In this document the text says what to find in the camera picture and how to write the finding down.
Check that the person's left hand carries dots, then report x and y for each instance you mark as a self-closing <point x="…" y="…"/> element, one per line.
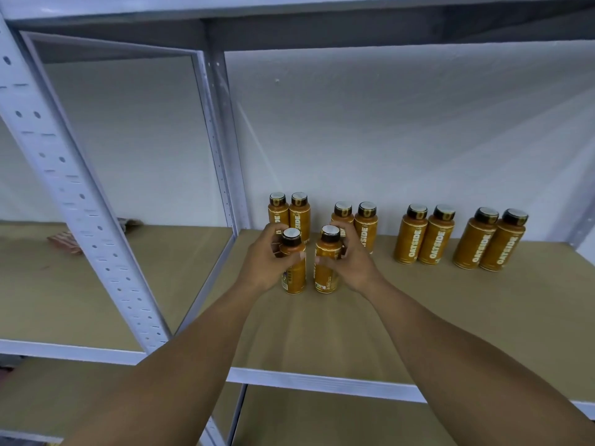
<point x="265" y="264"/>

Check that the person's right hand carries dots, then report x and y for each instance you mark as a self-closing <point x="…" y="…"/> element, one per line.
<point x="358" y="264"/>

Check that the golden Oatside bottle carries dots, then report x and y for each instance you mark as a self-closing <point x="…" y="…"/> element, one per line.
<point x="296" y="274"/>
<point x="325" y="274"/>

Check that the person's right forearm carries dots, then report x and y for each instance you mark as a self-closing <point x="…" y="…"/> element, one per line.
<point x="474" y="376"/>

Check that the person's left forearm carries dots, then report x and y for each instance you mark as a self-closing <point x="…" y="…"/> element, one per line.
<point x="177" y="376"/>

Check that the striped red cloth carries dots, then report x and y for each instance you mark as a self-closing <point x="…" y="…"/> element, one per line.
<point x="70" y="238"/>

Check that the group of orange Oatside bottles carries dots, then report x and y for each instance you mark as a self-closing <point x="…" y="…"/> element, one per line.
<point x="418" y="237"/>

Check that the white metal shelving rack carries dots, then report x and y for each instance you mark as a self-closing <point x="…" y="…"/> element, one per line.
<point x="465" y="320"/>

